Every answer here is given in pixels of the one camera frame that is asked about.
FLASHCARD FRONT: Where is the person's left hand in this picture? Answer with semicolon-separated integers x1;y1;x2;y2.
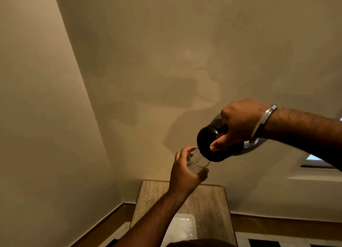
168;147;209;197

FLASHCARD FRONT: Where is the person's right hand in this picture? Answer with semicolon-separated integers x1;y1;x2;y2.
210;99;271;152

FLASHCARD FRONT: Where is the steel flask with black lid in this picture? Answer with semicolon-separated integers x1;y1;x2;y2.
197;113;268;163

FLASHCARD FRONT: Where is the clear drinking glass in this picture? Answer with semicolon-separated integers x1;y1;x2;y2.
186;148;210;174

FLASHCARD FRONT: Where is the person's right forearm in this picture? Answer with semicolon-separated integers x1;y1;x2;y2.
263;108;342;172

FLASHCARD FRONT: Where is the person's left forearm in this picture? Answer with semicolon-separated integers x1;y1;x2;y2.
113;188;189;247

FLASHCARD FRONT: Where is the white rectangular tray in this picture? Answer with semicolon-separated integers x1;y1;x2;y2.
160;214;198;247

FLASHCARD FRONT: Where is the small window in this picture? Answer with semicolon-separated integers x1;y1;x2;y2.
300;154;342;170

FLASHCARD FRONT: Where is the wooden skirting board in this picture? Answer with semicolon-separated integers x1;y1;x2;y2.
71;203;137;247
230;213;342;241

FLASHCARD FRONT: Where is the silver metal bracelet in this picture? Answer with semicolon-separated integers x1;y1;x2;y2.
249;105;278;145

